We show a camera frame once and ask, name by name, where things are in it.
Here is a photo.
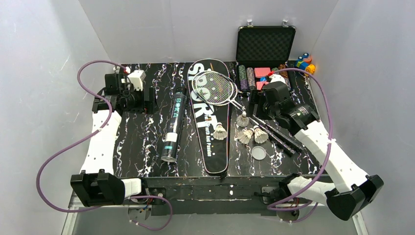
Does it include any white shuttlecock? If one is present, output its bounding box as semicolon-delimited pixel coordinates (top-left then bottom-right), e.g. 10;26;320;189
236;111;250;127
237;128;254;144
212;122;227;140
254;125;269;144

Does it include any black shuttlecock tube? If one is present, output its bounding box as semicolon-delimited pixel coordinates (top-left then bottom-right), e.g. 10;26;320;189
161;87;188;163

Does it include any clear round tube lid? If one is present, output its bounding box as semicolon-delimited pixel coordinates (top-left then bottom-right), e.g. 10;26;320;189
251;146;266;161

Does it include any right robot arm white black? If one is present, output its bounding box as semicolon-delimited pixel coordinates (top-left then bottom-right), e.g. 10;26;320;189
247;81;384;221

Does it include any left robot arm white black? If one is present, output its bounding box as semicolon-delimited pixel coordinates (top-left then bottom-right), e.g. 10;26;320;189
70;70;158;207

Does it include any white badminton racket upper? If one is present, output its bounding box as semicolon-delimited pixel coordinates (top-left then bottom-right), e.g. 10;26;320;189
196;70;304;150

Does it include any white badminton racket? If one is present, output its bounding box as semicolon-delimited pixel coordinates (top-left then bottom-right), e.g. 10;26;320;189
196;70;304;150
192;75;297;156

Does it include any white badminton racket lower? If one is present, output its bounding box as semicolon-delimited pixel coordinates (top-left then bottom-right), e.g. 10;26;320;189
192;75;297;156

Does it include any pink playing card deck lower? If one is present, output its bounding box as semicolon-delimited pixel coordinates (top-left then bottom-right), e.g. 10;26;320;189
256;81;269;90

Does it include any pink playing card deck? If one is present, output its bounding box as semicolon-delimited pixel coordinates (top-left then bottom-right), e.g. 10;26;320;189
256;81;269;90
254;68;271;78

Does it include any poker chip row far left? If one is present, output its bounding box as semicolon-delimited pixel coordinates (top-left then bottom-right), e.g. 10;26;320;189
238;65;248;91

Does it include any pink playing card deck upper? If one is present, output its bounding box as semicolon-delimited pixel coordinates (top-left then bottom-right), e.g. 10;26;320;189
254;68;271;78

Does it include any poker chip row far right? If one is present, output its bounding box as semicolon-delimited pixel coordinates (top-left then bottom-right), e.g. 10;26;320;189
278;64;291;90

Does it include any colourful toy block train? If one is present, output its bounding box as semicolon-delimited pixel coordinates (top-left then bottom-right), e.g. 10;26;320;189
295;53;316;74

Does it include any black racket bag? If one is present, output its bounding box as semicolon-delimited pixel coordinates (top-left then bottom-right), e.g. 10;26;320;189
187;58;231;175

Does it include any black poker chip case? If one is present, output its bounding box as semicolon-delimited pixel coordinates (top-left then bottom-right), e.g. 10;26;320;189
235;25;296;95

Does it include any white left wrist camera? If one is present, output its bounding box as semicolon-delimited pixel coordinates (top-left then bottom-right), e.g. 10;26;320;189
127;70;146;91

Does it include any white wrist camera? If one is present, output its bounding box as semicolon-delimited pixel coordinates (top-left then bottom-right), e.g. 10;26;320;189
127;70;146;91
269;73;287;85

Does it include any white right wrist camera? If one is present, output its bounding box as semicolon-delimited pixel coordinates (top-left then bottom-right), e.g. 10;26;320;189
269;73;287;85

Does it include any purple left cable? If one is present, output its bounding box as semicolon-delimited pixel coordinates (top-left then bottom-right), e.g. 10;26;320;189
36;60;173;232

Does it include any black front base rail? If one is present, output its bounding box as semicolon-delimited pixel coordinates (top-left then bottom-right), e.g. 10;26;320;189
145;176;285;215

